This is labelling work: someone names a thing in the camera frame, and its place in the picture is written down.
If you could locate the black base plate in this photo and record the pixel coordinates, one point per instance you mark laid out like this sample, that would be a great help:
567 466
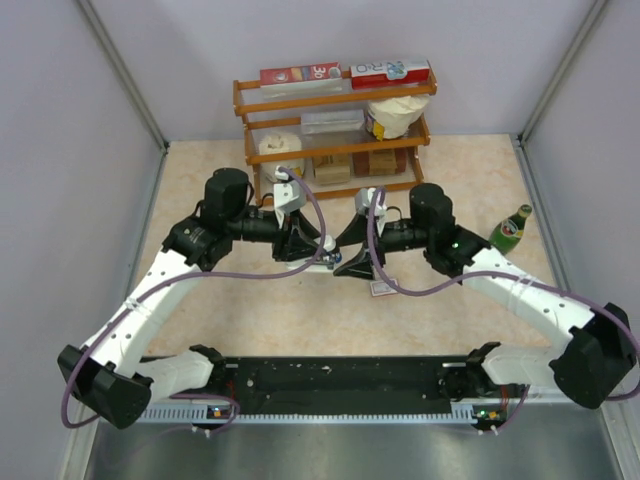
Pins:
350 385

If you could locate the small staple box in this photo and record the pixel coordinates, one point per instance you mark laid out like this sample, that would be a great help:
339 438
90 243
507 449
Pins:
380 288

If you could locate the clear plastic box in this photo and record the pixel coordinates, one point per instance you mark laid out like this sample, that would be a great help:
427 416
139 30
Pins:
323 129

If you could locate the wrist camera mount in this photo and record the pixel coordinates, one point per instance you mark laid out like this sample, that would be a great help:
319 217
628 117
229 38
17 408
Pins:
288 193
364 200

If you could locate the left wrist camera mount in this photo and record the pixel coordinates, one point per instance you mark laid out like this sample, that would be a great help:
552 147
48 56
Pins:
288 193

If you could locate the white slotted cable duct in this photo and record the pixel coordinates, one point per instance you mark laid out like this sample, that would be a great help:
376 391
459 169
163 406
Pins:
203 414

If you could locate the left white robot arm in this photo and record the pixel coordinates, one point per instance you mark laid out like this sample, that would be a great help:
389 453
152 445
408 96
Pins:
107 373

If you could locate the brown brick-pattern box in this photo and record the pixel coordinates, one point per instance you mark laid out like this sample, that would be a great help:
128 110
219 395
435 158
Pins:
379 162

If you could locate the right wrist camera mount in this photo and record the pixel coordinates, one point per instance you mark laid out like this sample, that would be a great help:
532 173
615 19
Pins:
364 200

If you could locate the small white paper roll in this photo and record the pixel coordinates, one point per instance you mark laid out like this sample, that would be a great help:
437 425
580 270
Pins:
281 142

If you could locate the wooden three-tier shelf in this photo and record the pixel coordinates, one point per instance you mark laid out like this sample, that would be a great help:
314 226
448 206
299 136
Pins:
284 114

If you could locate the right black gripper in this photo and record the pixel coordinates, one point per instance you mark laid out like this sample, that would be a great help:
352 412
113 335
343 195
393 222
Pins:
357 233

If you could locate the tan cardboard box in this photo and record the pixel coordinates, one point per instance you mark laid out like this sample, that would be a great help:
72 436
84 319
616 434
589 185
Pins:
332 169

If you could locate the green glass bottle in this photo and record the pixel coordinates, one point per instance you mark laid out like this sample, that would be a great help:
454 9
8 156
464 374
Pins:
508 233

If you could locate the red foil wrap box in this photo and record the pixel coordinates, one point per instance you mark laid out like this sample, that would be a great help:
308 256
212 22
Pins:
319 77

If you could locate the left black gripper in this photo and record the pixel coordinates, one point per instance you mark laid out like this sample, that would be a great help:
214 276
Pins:
296 239

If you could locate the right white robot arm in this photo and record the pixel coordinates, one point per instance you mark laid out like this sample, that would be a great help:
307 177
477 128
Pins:
591 347

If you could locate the red white toothpaste box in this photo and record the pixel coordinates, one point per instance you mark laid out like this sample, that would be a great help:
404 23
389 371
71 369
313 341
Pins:
382 74

